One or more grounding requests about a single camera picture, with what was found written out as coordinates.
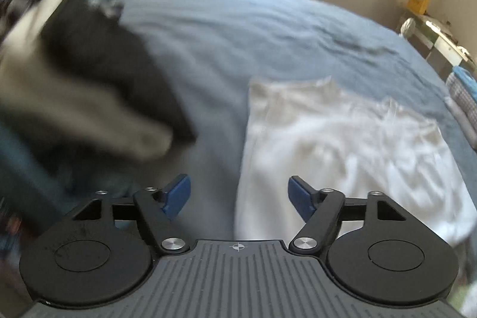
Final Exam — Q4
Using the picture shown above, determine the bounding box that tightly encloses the cream folded garment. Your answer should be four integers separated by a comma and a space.
1, 0, 173, 162

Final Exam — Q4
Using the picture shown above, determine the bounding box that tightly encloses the grey bed blanket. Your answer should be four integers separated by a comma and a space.
55, 0, 477, 252

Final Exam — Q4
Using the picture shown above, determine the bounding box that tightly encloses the white green side table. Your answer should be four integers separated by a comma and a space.
396, 8, 476, 81

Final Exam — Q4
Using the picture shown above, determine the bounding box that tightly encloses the white footboard bedpost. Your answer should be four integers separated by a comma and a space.
399, 17, 416, 40

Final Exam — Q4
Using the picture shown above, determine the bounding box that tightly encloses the light blue folded cloth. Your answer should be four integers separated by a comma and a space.
453, 66, 477, 100

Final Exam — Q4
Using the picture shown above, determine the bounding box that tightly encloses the plaid dark garment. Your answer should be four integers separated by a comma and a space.
1, 0, 124, 43

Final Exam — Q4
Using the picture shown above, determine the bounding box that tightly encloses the black folded garment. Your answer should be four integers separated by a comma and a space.
41, 0, 197, 141

